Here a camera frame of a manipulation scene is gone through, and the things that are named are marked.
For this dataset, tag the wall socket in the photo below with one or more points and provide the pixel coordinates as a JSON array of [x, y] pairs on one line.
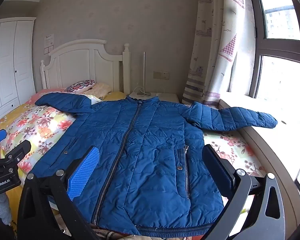
[[161, 75]]

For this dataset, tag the patterned round-print pillow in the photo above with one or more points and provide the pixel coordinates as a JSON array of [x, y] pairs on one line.
[[80, 85]]

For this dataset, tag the blue puffer jacket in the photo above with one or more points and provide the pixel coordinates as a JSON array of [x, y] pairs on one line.
[[145, 155]]

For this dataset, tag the person's left forearm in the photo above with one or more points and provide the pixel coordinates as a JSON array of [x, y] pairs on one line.
[[2, 207]]

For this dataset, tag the white bed headboard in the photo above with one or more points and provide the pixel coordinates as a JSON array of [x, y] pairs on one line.
[[75, 65]]

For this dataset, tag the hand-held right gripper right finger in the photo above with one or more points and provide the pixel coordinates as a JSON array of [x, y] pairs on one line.
[[218, 172]]

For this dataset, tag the white nightstand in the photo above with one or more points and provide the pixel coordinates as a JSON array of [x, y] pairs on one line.
[[167, 97]]

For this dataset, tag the sailboat print curtain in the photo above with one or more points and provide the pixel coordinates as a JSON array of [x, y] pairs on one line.
[[215, 42]]

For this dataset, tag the beige pillow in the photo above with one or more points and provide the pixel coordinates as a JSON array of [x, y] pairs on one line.
[[101, 88]]

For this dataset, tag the dark framed window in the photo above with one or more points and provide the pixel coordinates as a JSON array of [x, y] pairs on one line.
[[277, 47]]

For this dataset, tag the pink pillow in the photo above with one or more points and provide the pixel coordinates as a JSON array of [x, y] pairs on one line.
[[47, 91]]

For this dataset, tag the slim white desk lamp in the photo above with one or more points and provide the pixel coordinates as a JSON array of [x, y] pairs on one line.
[[144, 72]]

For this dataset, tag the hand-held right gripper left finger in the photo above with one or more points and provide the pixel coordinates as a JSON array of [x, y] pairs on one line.
[[85, 170]]

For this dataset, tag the paper wall notice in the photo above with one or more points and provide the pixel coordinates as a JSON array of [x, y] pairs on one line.
[[49, 43]]

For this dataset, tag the white wardrobe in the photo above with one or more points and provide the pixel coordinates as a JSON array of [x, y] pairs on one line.
[[7, 67]]

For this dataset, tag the floral quilt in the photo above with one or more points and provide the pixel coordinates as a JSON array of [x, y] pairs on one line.
[[40, 127]]

